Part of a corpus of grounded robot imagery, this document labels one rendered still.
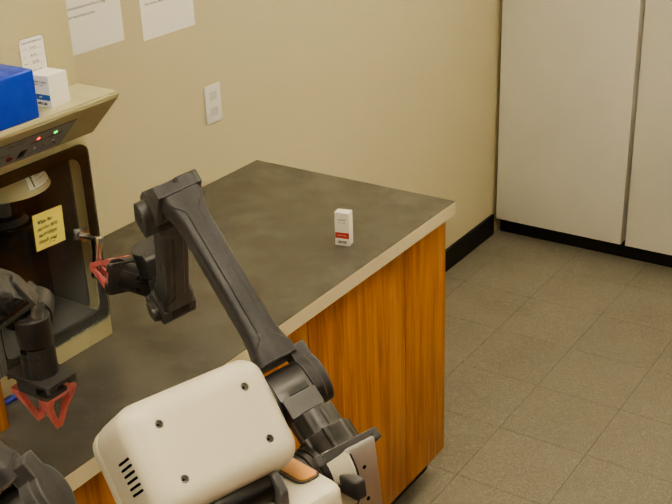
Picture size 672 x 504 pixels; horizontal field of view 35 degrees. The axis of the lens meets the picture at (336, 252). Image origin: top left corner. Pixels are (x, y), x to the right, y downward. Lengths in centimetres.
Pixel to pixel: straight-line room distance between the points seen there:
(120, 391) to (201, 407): 89
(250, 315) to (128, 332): 86
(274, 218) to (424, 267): 44
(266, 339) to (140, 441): 35
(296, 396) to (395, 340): 142
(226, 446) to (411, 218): 166
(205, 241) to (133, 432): 42
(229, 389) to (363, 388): 153
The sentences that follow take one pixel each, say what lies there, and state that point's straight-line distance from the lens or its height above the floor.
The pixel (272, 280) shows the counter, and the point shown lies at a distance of 260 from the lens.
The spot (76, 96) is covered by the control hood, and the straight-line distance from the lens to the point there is 214.
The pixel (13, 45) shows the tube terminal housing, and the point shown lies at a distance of 212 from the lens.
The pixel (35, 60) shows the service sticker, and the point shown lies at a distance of 216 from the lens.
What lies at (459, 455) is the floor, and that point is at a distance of 359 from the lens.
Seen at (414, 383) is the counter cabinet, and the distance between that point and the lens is 313.
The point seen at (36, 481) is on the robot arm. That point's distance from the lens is 140.
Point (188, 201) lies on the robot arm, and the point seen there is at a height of 148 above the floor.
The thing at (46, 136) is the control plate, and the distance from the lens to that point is 209.
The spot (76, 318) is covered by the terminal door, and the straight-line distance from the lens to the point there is 234.
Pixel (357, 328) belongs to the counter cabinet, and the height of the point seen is 75.
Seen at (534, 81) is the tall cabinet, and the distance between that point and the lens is 481.
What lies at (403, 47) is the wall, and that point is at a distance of 412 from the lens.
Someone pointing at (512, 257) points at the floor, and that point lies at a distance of 491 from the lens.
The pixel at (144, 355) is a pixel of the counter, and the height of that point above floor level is 94.
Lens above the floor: 209
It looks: 25 degrees down
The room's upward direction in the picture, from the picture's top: 2 degrees counter-clockwise
